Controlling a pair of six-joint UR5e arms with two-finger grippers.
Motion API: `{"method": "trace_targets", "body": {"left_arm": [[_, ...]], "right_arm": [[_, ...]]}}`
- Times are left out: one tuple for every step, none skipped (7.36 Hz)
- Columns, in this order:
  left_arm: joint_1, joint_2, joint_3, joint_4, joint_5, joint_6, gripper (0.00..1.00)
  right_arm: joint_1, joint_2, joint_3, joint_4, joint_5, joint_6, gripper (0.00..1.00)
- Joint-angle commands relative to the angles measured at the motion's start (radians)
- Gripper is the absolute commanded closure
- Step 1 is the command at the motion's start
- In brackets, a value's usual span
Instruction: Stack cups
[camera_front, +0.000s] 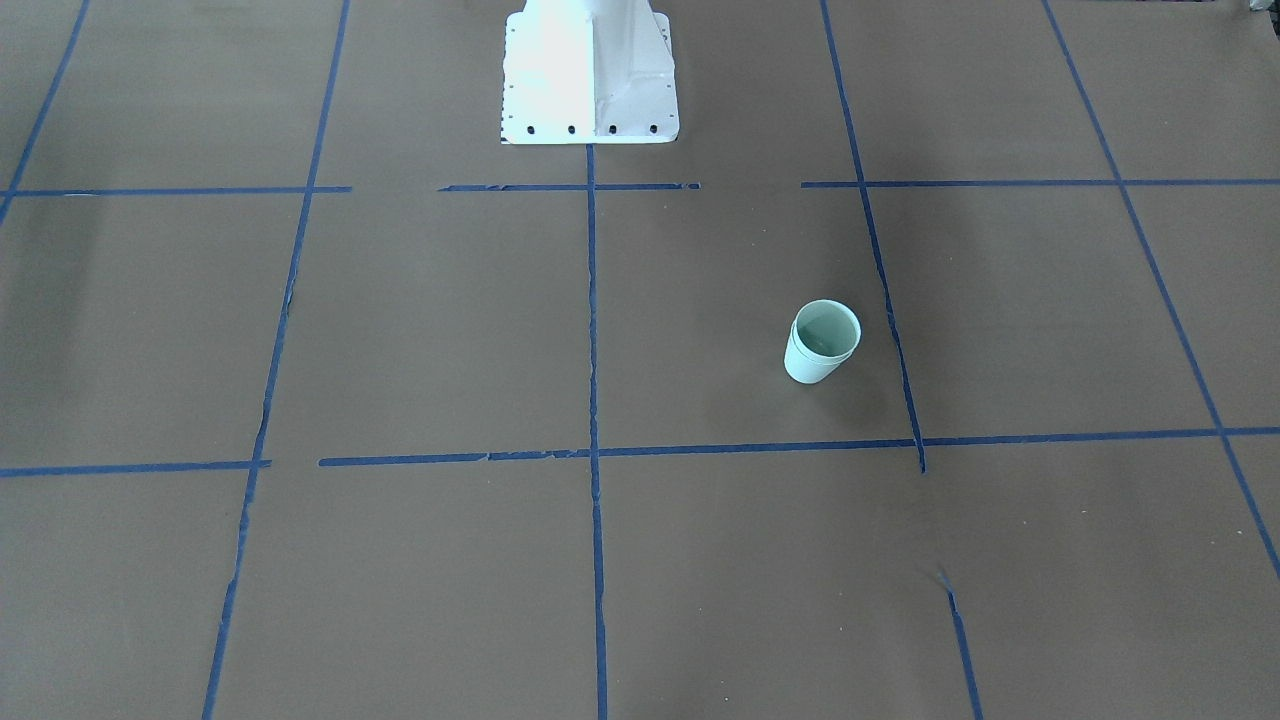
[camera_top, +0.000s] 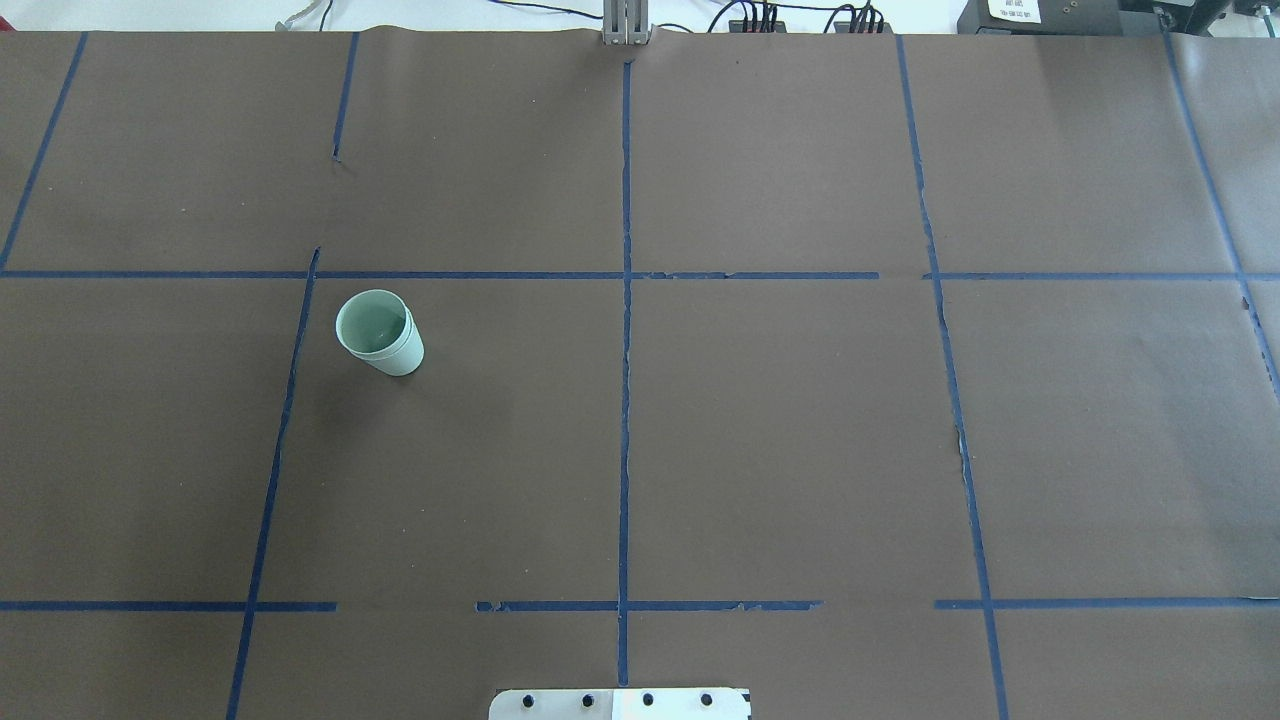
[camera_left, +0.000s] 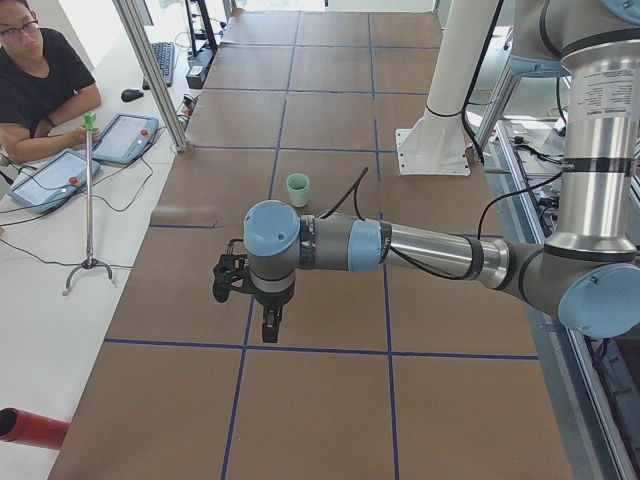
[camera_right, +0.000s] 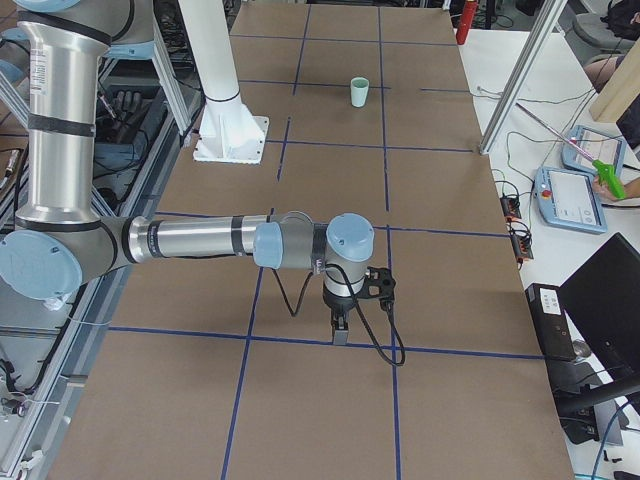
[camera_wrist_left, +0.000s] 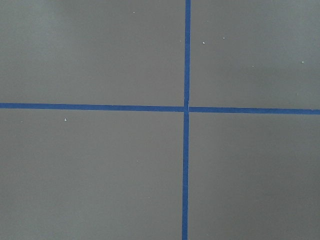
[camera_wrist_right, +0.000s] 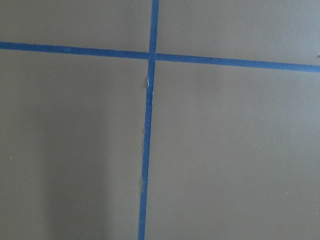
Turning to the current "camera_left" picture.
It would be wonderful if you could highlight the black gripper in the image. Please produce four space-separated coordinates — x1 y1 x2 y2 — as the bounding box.
253 281 295 342

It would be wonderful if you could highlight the person's hand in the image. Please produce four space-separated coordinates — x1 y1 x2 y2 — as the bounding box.
69 126 101 148

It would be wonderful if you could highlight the brown paper table cover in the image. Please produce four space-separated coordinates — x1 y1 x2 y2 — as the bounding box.
51 6 572 479

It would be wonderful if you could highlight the outer mint green cup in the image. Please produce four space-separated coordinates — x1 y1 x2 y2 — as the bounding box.
286 173 311 208

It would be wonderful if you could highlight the far teach pendant tablet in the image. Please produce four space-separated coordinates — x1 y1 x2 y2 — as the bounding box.
92 113 159 166

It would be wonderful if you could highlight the teach pendant tablet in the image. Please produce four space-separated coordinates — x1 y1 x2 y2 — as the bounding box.
8 149 87 213
92 113 159 166

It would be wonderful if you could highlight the black power strip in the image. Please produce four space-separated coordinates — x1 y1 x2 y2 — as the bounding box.
185 46 214 90

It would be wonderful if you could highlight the near teach pendant tablet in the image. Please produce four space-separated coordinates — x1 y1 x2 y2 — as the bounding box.
8 149 87 213

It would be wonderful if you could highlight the black computer mouse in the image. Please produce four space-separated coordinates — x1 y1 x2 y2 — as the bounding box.
120 88 144 103

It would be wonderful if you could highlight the red cylinder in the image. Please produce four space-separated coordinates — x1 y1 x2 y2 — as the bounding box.
1 407 70 450

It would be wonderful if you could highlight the black keyboard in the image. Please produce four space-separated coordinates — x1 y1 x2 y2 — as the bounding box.
150 42 175 87

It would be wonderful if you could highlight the person in black shirt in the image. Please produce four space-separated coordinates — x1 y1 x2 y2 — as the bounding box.
1 1 101 164

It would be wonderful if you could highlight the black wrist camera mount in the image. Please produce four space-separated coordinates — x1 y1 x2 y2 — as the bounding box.
212 238 253 303

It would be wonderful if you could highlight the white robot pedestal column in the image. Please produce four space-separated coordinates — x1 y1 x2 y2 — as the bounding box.
396 0 502 176

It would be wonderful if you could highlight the black camera cable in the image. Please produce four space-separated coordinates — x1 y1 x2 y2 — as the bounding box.
317 166 564 281

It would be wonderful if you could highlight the green handled reacher grabber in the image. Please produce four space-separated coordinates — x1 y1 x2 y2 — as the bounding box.
62 111 115 297

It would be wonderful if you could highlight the aluminium frame post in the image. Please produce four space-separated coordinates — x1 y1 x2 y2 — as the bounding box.
112 0 188 152

